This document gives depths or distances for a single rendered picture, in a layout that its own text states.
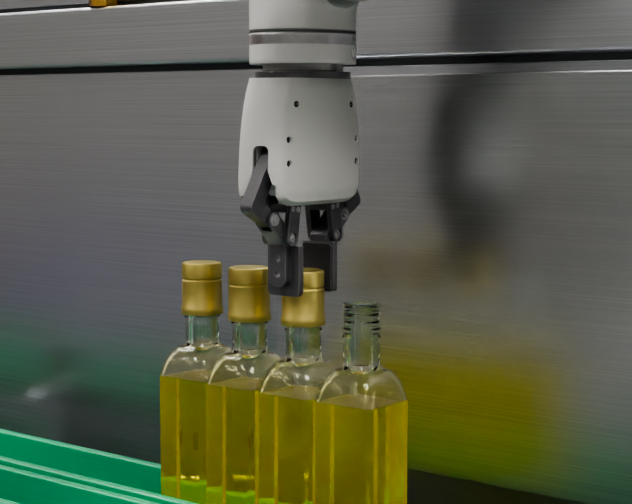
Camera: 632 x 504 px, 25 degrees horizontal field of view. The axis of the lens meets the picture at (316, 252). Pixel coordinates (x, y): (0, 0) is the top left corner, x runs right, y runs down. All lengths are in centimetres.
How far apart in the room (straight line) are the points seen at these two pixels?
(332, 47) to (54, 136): 55
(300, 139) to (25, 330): 63
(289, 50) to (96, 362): 57
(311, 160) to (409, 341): 21
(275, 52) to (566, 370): 34
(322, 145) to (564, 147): 19
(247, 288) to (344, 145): 14
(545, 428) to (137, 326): 51
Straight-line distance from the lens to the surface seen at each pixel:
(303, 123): 111
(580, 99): 115
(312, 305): 115
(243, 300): 118
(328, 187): 114
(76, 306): 159
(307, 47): 111
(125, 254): 153
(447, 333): 123
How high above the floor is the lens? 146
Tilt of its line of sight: 6 degrees down
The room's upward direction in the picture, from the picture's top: straight up
